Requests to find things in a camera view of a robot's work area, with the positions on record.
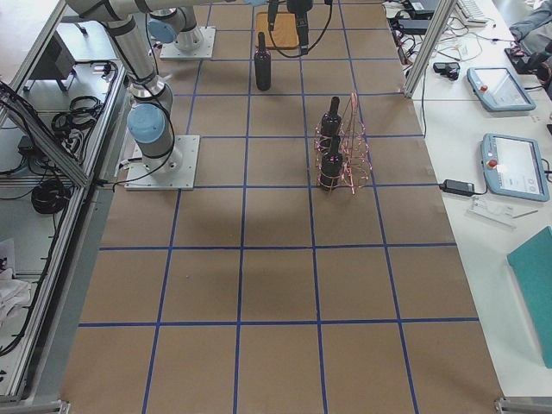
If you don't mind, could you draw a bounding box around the black power adapter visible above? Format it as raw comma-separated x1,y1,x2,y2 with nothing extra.
439,179,475,197

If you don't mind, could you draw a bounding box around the blue teach pendant near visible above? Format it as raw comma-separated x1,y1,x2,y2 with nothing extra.
480,133,550,202

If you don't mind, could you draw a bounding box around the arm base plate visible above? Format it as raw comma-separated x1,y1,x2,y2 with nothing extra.
160,26,216,60
124,135,200,191

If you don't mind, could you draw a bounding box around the aluminium frame post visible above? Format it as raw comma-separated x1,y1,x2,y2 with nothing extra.
403,0,456,98

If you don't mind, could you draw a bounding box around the copper wire wine basket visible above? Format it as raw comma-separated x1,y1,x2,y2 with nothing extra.
314,91,372,194

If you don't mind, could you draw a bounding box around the wooden tray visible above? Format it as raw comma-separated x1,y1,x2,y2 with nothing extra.
255,11,299,50

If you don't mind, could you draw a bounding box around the dark wine bottle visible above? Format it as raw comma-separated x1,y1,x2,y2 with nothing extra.
320,97,342,152
254,31,272,91
319,135,343,191

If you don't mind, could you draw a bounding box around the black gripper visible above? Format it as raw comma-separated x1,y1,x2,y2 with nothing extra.
267,0,313,54

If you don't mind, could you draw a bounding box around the blue teach pendant far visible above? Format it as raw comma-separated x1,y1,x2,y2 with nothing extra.
467,67,536,112

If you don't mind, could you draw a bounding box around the blue teach pendant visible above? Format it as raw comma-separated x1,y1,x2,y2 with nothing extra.
467,67,536,112
480,133,550,202

